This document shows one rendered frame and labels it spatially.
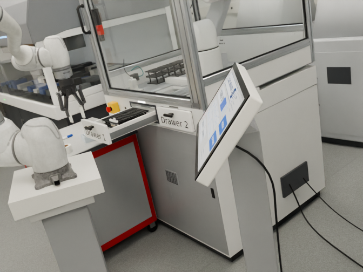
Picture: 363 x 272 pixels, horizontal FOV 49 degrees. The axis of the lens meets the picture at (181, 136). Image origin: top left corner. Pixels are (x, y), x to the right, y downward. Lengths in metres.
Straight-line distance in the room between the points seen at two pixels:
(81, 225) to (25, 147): 0.43
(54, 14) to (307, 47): 1.70
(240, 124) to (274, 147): 1.26
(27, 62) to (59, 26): 0.96
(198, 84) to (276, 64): 0.59
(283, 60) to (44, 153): 1.40
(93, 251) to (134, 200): 0.75
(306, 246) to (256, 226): 0.99
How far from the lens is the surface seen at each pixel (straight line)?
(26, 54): 2.11
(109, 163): 2.48
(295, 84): 2.49
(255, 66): 2.20
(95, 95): 3.14
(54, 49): 2.07
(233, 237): 2.33
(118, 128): 2.19
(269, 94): 2.31
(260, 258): 1.62
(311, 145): 2.72
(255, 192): 1.46
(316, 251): 2.47
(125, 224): 2.66
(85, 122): 2.34
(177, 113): 2.10
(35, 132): 1.77
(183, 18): 1.89
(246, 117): 1.15
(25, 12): 3.00
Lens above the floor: 1.50
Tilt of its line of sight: 20 degrees down
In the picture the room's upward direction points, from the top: 12 degrees counter-clockwise
